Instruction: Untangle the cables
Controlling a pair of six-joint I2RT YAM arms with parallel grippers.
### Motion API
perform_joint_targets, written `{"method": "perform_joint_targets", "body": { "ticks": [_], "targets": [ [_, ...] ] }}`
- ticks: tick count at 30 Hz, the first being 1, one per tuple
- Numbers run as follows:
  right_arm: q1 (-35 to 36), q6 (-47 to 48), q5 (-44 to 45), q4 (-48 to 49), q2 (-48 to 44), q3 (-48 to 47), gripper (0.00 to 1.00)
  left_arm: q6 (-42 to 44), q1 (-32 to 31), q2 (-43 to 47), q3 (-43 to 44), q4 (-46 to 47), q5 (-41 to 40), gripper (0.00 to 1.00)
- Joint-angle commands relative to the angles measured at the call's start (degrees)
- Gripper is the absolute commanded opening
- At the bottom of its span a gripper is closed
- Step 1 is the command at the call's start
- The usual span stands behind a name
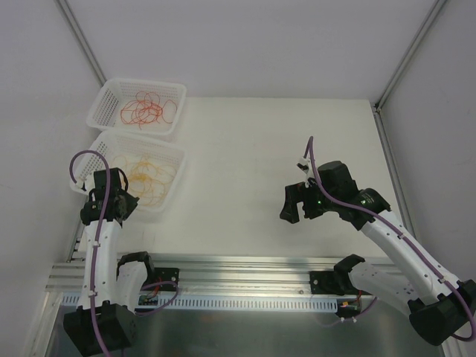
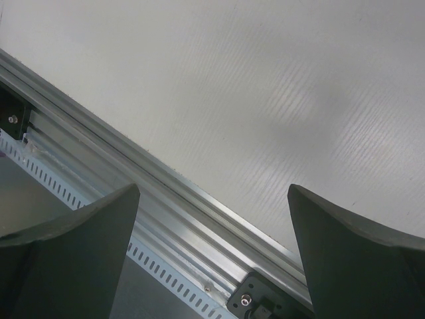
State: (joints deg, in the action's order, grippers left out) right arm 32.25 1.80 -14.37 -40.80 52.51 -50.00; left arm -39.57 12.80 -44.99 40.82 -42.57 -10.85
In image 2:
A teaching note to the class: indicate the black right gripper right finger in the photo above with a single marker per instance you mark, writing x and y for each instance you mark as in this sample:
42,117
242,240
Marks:
356,267

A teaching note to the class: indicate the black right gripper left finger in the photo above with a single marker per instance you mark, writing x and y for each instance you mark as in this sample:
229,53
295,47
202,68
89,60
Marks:
69,267

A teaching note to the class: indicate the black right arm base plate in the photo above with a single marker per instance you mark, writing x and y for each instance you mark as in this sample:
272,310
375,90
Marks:
257,297

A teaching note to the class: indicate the aluminium front rail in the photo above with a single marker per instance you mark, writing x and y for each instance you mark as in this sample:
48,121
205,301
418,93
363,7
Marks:
193,245

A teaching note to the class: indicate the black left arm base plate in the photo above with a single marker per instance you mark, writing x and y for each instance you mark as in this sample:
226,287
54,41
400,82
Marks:
15,113

